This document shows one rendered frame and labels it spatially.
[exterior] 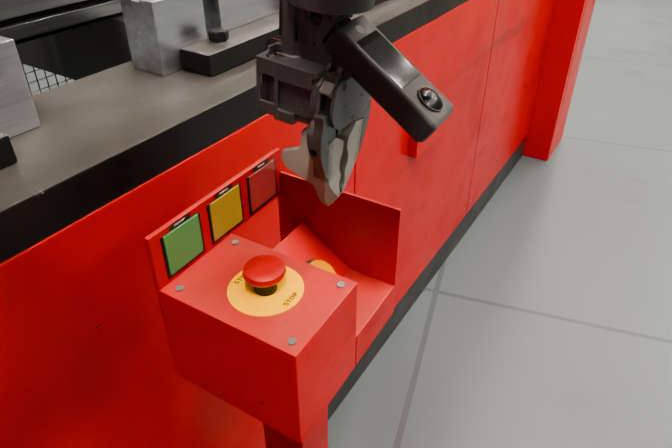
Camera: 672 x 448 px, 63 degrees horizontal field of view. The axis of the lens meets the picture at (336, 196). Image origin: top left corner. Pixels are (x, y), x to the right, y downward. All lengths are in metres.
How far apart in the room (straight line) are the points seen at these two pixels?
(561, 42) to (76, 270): 1.99
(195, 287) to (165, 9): 0.37
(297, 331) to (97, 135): 0.30
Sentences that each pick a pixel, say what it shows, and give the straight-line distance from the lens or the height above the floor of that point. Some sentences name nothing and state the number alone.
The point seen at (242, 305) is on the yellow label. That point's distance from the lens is 0.52.
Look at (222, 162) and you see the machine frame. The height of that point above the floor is 0.80.
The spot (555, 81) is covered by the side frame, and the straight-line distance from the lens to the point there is 2.36.
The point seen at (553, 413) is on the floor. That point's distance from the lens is 1.49.
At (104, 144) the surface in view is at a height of 0.87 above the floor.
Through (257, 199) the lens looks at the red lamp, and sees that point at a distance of 0.62.
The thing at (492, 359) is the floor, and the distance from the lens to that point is 1.55.
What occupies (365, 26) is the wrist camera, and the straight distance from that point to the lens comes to 0.48.
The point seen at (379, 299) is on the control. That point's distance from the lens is 0.63.
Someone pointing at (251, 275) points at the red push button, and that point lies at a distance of 0.51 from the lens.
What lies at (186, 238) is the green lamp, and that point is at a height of 0.82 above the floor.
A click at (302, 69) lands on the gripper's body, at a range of 0.47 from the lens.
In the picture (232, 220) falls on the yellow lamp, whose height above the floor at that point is 0.80.
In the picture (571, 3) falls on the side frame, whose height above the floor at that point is 0.64.
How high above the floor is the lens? 1.14
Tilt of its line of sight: 33 degrees down
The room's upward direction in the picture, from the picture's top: straight up
